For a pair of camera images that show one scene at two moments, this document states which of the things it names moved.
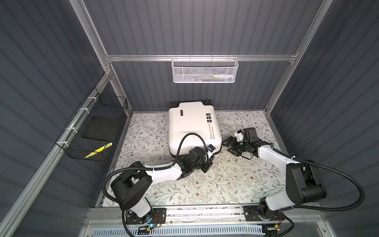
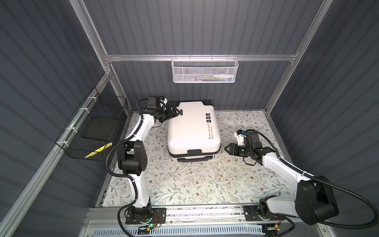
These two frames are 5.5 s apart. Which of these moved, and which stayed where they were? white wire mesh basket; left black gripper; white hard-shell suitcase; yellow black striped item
Moved: left black gripper
Stayed: white wire mesh basket; yellow black striped item; white hard-shell suitcase
